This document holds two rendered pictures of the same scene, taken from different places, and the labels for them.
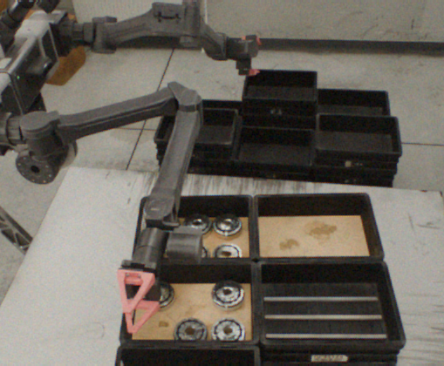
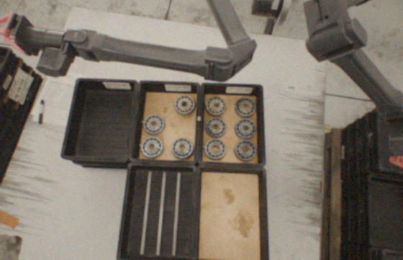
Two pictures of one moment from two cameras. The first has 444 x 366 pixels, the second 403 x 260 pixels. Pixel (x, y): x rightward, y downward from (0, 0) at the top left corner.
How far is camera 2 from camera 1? 1.12 m
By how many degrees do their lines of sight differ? 44
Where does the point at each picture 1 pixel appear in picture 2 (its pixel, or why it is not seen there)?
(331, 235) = (237, 232)
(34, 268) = not seen: hidden behind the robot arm
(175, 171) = (126, 50)
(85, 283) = not seen: hidden behind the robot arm
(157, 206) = (78, 36)
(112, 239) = (253, 80)
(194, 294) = (186, 128)
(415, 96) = not seen: outside the picture
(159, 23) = (312, 2)
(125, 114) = (215, 11)
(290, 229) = (244, 199)
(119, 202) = (288, 81)
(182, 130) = (181, 55)
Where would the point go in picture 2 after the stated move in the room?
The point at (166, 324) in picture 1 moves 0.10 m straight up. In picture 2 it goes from (165, 111) to (162, 103)
